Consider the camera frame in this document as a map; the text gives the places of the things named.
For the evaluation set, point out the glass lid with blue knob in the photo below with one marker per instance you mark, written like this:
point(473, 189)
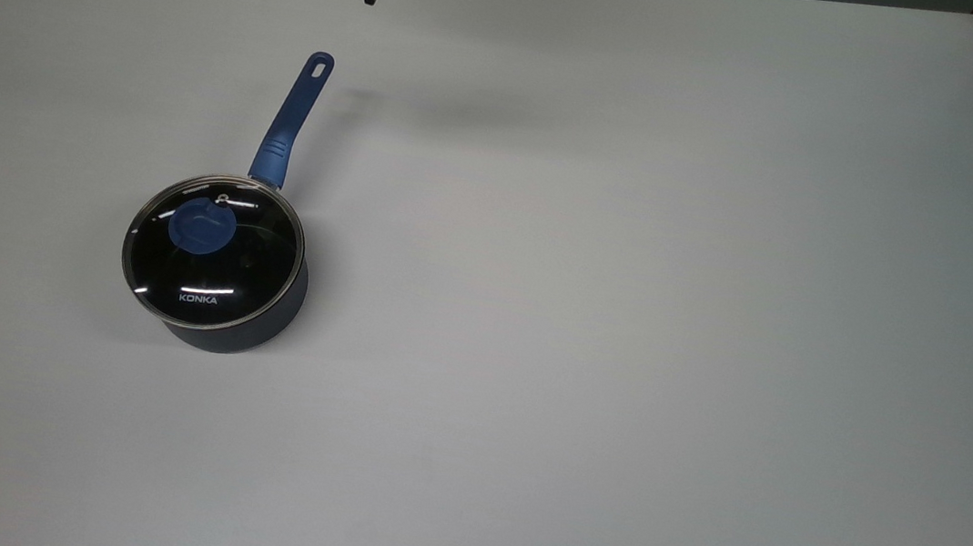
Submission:
point(203, 227)

